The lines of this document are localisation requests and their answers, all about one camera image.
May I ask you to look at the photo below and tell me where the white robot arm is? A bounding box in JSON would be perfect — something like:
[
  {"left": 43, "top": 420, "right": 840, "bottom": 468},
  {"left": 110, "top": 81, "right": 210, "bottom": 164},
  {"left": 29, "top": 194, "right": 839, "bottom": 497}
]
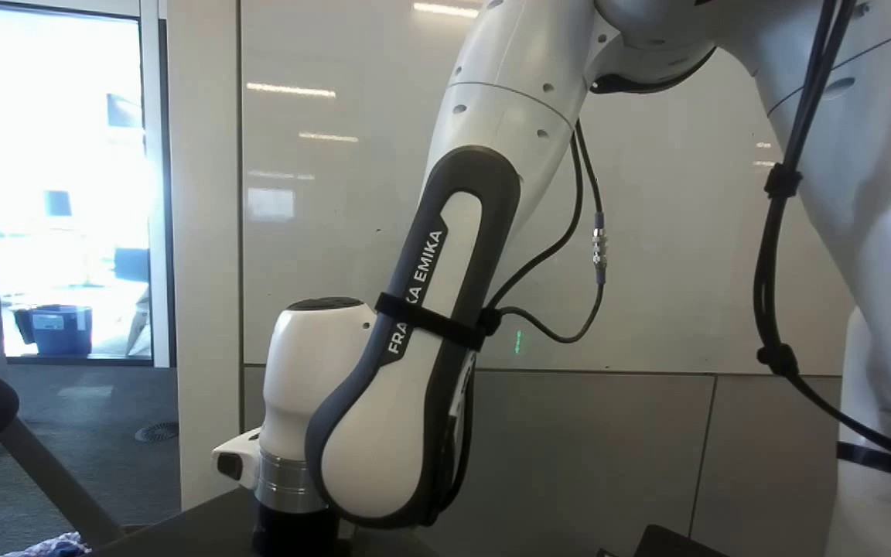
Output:
[{"left": 214, "top": 0, "right": 891, "bottom": 557}]

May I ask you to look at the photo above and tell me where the blue bin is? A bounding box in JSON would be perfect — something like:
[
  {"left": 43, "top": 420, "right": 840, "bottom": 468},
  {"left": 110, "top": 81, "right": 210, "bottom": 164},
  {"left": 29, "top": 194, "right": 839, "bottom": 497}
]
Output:
[{"left": 14, "top": 302, "right": 94, "bottom": 358}]

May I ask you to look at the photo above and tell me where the black camera cable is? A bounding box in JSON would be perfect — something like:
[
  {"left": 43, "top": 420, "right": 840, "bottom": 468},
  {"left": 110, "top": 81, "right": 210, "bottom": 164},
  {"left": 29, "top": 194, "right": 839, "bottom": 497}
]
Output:
[{"left": 480, "top": 117, "right": 613, "bottom": 351}]

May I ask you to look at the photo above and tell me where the white glass whiteboard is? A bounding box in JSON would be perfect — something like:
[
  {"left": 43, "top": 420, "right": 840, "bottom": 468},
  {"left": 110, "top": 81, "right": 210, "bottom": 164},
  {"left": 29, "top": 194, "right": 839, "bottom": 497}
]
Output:
[{"left": 239, "top": 0, "right": 860, "bottom": 381}]

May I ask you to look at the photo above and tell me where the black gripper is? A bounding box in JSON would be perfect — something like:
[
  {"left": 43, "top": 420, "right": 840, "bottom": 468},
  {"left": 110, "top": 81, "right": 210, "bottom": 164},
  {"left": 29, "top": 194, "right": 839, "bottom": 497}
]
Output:
[{"left": 250, "top": 506, "right": 337, "bottom": 557}]

